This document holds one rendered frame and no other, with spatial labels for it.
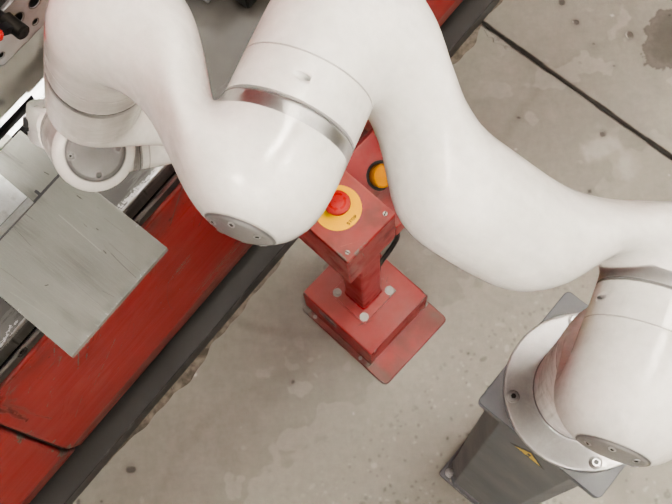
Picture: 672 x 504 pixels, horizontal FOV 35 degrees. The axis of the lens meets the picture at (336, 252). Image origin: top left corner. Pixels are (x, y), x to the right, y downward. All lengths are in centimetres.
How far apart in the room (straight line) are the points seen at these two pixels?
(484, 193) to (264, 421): 158
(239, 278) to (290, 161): 165
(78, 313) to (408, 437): 109
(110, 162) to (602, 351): 52
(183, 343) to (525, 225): 158
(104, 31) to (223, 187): 15
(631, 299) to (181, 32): 43
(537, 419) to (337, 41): 68
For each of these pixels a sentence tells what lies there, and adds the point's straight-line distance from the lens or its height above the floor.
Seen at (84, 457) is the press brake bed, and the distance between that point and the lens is 234.
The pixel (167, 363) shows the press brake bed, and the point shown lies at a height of 5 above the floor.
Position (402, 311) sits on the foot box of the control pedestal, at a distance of 223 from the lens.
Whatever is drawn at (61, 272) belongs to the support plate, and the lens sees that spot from 140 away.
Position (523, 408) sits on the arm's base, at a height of 101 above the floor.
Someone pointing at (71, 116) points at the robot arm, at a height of 146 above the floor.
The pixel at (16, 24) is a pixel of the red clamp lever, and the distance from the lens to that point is 123.
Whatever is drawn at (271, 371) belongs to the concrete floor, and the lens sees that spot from 234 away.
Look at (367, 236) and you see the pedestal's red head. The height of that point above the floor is 78.
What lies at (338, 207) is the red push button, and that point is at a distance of 156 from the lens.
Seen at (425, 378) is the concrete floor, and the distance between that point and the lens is 232.
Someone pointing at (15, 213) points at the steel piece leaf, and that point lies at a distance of 142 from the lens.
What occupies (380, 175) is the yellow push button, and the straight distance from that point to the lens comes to 167.
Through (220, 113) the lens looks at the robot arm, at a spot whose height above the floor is 163.
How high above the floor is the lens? 229
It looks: 73 degrees down
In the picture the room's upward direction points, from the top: 9 degrees counter-clockwise
